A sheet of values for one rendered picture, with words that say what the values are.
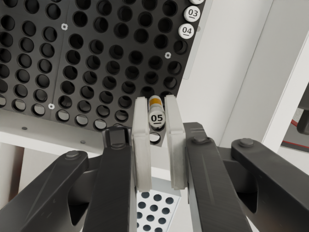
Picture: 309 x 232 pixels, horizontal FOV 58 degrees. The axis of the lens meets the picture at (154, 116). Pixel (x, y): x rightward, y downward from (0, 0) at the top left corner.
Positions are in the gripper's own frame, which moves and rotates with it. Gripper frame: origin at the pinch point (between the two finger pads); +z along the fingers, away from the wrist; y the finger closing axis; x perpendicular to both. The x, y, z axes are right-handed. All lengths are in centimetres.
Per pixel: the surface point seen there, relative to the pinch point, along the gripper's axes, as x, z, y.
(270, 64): 1.8, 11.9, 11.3
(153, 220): -22.6, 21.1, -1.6
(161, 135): -4.3, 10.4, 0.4
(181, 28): 5.6, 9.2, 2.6
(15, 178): -17.7, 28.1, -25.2
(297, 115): -36, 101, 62
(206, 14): 6.8, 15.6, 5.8
